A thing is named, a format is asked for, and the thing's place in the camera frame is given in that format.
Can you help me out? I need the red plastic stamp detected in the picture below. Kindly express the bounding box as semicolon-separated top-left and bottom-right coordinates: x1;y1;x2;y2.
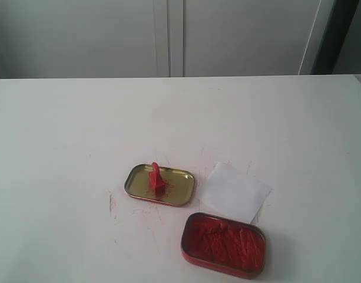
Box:
148;162;166;196

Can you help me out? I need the red ink pad tin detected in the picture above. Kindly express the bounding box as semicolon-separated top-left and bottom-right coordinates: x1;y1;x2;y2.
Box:
181;212;266;279

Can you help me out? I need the gold tin lid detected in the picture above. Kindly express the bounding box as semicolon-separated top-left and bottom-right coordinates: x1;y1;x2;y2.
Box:
124;164;196;207

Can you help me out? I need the white paper sheet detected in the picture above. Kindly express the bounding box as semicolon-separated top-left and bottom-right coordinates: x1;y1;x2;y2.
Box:
200;162;272;223

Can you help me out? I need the white cabinet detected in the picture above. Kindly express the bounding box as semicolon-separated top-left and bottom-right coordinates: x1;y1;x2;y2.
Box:
0;1;333;78

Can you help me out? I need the dark vertical post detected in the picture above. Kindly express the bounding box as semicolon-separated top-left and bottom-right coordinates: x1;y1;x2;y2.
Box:
310;0;360;75

